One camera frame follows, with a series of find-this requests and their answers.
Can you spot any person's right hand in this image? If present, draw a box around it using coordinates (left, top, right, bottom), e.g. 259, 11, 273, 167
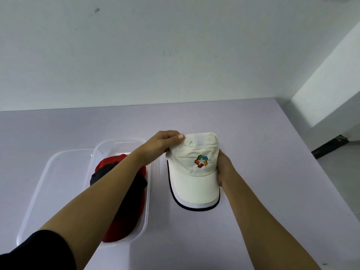
216, 148, 238, 188

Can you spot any person's left hand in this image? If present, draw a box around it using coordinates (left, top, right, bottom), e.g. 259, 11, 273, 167
136, 130, 186, 166

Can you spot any white cap with logo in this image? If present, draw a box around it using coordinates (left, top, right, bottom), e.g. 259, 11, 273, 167
165, 132, 221, 212

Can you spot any red cap with patch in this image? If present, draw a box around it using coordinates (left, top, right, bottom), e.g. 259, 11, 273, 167
94, 154, 147, 243

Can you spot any black and red cap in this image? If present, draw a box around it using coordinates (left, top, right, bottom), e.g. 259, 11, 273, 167
90, 161, 148, 222

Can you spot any clear plastic box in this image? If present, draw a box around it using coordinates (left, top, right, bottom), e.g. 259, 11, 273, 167
84, 138, 152, 246

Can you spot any clear plastic lid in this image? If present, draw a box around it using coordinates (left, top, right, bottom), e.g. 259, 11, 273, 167
16, 148, 96, 246

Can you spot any person's right forearm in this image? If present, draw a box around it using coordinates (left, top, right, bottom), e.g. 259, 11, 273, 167
220, 175, 321, 270

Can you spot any person's left forearm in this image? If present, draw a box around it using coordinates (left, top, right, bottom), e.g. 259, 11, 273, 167
39, 151, 147, 270

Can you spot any person's black left sleeve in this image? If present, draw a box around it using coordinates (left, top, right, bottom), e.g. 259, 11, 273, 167
0, 229, 77, 270

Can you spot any black object on floor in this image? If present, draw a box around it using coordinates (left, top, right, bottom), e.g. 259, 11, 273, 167
310, 135, 350, 160

